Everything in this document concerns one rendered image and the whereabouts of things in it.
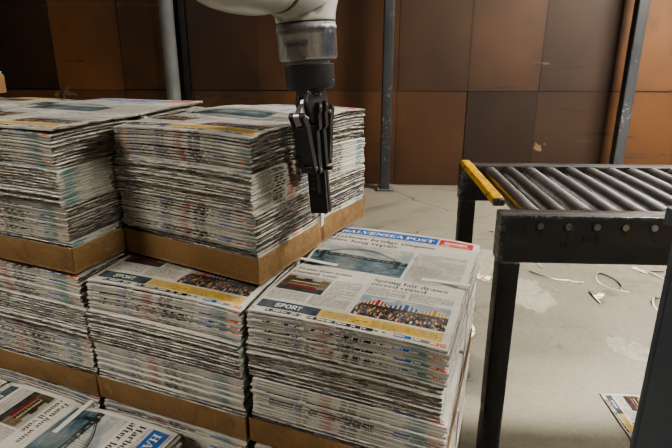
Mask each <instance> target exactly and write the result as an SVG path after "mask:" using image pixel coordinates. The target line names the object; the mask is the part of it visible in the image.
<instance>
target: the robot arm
mask: <svg viewBox="0 0 672 448"><path fill-rule="evenodd" d="M196 1H198V2H199V3H201V4H203V5H205V6H207V7H209V8H212V9H215V10H218V11H222V12H226V13H231V14H237V15H246V16H263V15H267V14H271V15H272V16H274V17H275V22H276V33H277V40H278V51H279V60H280V61H281V62H288V65H289V66H285V76H286V86H287V89H288V90H290V91H295V92H296V100H295V105H296V111H295V113H289V116H288V118H289V121H290V124H291V126H292V128H293V133H294V138H295V143H296V148H297V153H298V158H299V163H300V168H301V171H302V173H308V185H309V196H310V208H311V213H324V214H327V213H328V212H330V211H331V197H330V184H329V172H328V170H333V165H329V164H332V162H333V117H334V111H335V106H334V104H328V97H327V94H326V89H327V88H332V87H334V85H335V76H334V63H330V60H329V59H335V58H337V56H338V52H337V37H336V29H337V27H336V22H335V21H336V7H337V3H338V0H196Z"/></svg>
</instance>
